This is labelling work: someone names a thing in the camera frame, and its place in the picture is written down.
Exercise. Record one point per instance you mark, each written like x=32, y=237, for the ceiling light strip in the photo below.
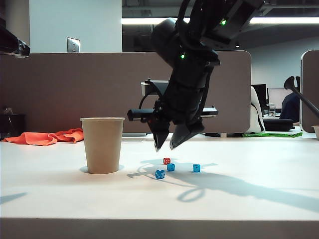
x=139, y=21

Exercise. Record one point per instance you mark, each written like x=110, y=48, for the clear plastic pen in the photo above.
x=7, y=111

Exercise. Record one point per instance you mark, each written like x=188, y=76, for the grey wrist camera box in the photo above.
x=149, y=88

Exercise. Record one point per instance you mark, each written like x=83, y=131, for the brown white-edged divider panel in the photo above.
x=311, y=87

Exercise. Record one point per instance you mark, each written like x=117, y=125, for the orange cloth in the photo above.
x=32, y=138

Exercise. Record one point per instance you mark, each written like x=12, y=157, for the clear glass jar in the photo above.
x=271, y=110

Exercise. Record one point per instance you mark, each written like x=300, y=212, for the seated person in blue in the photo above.
x=290, y=107

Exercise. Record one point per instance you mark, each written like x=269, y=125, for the dark computer monitor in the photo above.
x=260, y=95

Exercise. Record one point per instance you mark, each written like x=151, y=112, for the black flat case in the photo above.
x=277, y=124

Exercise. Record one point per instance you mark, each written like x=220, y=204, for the brown desk divider panel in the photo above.
x=74, y=87

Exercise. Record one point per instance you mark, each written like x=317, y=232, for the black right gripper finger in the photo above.
x=160, y=139
x=184, y=134

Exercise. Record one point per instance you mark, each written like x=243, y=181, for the red die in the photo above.
x=167, y=161

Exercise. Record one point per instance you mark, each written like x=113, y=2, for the bright computer monitor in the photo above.
x=276, y=97

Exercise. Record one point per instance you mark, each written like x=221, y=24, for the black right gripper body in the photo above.
x=184, y=99

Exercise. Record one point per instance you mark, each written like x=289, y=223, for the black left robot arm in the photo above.
x=12, y=42

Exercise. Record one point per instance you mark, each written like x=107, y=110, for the green tape strip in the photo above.
x=274, y=134

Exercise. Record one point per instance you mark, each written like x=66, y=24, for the brown paper cup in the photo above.
x=102, y=144

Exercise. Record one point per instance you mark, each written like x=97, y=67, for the metal wall outlet plate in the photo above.
x=73, y=44

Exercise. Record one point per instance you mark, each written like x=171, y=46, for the black mesh pen holder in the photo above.
x=12, y=127

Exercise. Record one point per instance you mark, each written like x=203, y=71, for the white office chair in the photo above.
x=255, y=112

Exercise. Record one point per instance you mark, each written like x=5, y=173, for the blue die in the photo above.
x=159, y=174
x=196, y=168
x=170, y=167

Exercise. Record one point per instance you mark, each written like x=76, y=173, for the beige paper bowl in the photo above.
x=316, y=132

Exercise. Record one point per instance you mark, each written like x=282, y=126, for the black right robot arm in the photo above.
x=236, y=15

